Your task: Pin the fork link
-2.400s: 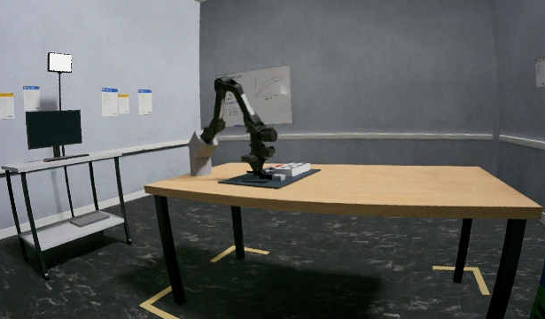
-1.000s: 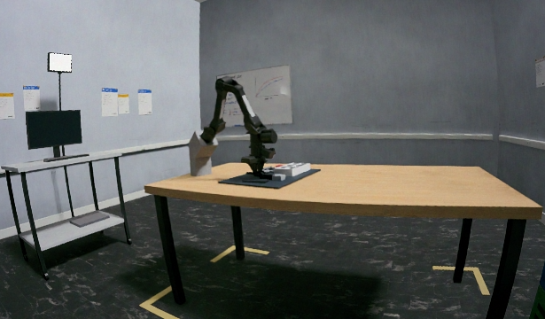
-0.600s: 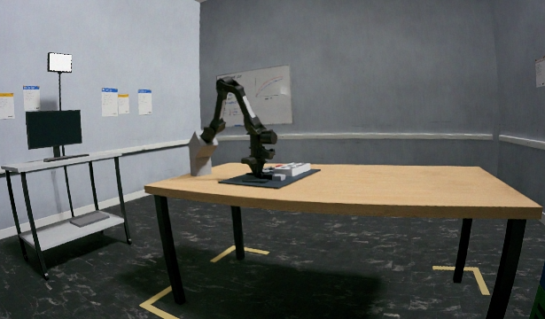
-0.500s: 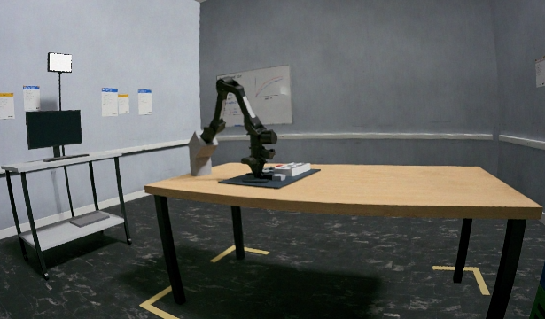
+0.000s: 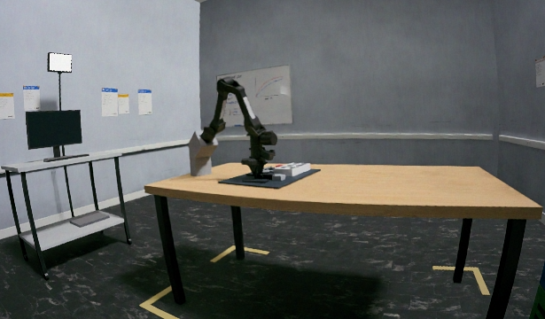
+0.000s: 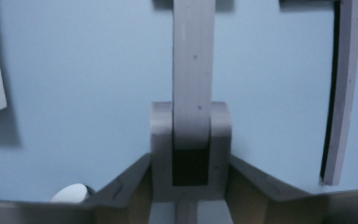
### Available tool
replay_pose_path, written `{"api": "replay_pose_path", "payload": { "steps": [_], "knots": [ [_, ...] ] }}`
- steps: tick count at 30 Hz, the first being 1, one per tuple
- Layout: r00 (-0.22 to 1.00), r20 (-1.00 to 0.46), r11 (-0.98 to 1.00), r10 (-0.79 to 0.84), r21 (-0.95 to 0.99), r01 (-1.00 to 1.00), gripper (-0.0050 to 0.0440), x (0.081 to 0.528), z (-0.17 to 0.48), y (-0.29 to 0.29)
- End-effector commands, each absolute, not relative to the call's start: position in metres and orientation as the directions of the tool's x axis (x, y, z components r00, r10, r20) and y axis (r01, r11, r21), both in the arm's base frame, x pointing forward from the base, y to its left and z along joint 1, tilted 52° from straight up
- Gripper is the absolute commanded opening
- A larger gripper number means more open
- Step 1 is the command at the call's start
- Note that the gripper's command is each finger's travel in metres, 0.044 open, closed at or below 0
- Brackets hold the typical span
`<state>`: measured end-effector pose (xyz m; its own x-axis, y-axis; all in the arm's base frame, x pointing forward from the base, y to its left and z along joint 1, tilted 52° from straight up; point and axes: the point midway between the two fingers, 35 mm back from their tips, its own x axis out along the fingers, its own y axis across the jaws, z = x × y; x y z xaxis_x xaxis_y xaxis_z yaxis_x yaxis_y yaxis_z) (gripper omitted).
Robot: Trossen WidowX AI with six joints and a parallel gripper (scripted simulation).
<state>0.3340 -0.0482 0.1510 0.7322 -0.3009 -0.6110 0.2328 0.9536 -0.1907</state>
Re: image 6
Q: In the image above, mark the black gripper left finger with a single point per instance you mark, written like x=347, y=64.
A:
x=127, y=199

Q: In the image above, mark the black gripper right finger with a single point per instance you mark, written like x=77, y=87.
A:
x=256, y=197

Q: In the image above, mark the grey clevis fork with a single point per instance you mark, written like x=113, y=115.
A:
x=188, y=182

